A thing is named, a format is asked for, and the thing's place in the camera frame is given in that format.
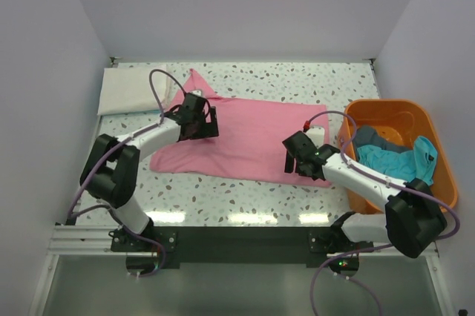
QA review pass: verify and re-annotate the folded white t shirt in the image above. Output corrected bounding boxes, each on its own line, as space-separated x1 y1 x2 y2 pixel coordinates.
97 64 167 116

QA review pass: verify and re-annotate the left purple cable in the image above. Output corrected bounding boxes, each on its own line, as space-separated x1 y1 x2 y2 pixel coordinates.
66 69 186 280

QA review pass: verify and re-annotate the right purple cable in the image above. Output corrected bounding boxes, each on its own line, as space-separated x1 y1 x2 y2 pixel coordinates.
304 110 461 316

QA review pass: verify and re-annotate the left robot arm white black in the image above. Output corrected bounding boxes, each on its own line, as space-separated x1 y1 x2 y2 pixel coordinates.
79 92 219 251

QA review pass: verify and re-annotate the pink t shirt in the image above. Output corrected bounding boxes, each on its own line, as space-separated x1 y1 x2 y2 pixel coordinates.
149 69 330 188

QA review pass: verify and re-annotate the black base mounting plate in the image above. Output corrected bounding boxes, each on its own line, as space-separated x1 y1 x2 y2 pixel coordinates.
108 226 373 271

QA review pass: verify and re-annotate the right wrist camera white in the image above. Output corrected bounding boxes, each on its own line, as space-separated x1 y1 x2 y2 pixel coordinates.
307 125 328 148

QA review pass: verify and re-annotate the orange plastic basket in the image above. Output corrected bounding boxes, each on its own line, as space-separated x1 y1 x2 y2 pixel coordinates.
344 99 459 208

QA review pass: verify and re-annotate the grey t shirt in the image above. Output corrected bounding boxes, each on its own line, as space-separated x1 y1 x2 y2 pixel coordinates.
353 125 410 154

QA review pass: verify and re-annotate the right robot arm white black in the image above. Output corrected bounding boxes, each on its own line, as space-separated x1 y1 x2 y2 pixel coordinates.
283 131 448 258

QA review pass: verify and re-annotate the purple cable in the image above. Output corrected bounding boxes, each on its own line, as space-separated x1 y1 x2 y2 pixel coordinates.
304 110 461 316
66 69 186 280

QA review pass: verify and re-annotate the folded turquoise t shirt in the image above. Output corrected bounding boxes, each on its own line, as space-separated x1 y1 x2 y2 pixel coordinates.
143 109 162 114

